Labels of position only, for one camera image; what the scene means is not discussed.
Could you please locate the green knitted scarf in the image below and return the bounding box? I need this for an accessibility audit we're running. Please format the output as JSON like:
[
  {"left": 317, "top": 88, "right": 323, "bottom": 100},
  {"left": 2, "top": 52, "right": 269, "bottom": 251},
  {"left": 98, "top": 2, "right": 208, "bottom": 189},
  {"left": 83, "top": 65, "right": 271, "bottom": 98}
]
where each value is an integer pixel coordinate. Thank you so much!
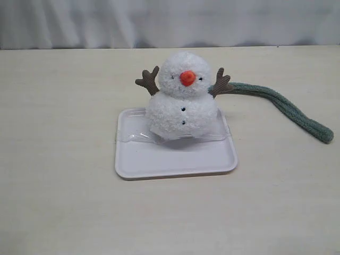
[{"left": 217, "top": 82, "right": 334, "bottom": 144}]

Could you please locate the white square plastic tray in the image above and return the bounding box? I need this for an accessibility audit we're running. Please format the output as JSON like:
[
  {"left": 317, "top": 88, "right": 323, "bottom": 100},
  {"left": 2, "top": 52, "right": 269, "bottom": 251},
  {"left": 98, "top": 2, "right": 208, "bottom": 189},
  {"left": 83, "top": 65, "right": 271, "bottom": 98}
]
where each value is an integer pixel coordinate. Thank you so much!
[{"left": 115, "top": 107, "right": 239, "bottom": 182}]

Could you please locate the white plush snowman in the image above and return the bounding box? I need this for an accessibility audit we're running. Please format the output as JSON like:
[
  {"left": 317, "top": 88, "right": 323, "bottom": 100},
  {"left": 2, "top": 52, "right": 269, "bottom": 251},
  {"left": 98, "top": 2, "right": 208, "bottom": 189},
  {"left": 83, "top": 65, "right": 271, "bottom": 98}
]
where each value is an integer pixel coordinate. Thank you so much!
[{"left": 135, "top": 52, "right": 233, "bottom": 140}]

